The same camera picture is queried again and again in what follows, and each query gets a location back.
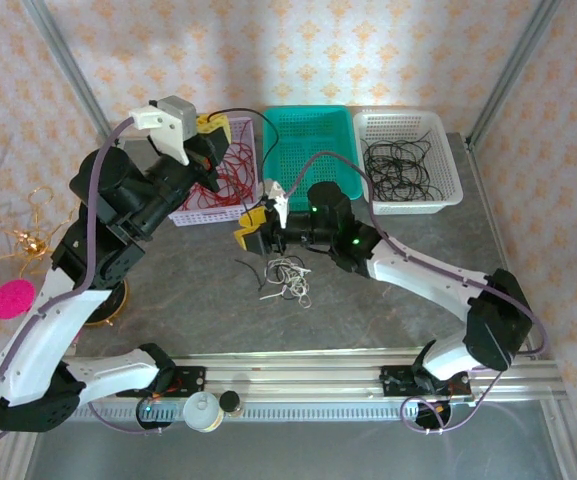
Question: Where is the lavender plastic basket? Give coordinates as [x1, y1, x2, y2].
[167, 115, 262, 229]

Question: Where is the teal plastic basket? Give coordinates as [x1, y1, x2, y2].
[261, 105, 364, 211]

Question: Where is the black round stand base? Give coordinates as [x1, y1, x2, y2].
[81, 279, 130, 329]

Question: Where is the white plastic basket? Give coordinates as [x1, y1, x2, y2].
[351, 109, 464, 216]

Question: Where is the pink fuzzy disc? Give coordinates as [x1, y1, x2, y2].
[0, 279, 37, 320]

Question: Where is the black bottle cap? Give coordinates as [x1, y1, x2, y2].
[218, 391, 243, 415]

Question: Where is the white bottle cap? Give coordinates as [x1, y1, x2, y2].
[182, 391, 223, 432]

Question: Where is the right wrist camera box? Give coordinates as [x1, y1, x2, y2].
[262, 180, 289, 229]

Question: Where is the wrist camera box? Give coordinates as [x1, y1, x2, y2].
[262, 180, 289, 229]
[128, 94, 200, 166]

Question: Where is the red cable bundle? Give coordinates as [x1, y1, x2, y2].
[182, 142, 259, 209]

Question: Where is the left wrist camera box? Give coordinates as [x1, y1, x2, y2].
[128, 94, 200, 166]

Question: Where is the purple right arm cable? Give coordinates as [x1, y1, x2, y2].
[285, 152, 549, 435]

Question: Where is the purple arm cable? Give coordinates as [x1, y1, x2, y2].
[0, 117, 169, 459]
[285, 152, 549, 435]

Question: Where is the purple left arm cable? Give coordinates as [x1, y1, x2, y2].
[0, 117, 169, 459]

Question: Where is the black cable bundle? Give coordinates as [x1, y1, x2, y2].
[362, 132, 444, 202]

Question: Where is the gold wire ornament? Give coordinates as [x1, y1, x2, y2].
[0, 186, 69, 287]

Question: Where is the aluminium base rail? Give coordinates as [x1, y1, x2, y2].
[62, 347, 567, 404]

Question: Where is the aluminium frame post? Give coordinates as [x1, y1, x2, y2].
[465, 0, 564, 149]
[20, 0, 122, 151]

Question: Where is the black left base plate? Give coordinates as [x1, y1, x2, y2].
[157, 366, 207, 399]

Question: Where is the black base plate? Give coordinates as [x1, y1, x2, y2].
[157, 366, 207, 399]
[378, 366, 474, 401]

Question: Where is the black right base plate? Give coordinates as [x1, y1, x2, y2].
[378, 366, 474, 401]

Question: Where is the grey slotted cable duct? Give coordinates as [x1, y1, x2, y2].
[77, 403, 549, 421]

